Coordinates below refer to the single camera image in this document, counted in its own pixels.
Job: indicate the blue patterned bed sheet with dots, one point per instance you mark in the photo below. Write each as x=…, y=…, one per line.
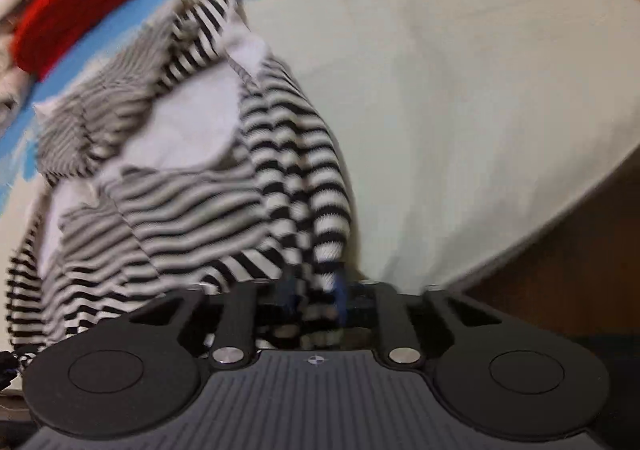
x=450, y=104

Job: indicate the red knit blanket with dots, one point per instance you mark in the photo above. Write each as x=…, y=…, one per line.
x=75, y=4

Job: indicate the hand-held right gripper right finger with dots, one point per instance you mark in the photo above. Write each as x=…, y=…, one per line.
x=342, y=295

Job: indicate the striped hooded sweater white vest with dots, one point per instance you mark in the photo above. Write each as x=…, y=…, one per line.
x=210, y=210

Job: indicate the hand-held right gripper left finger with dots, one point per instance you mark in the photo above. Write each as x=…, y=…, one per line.
x=287, y=297

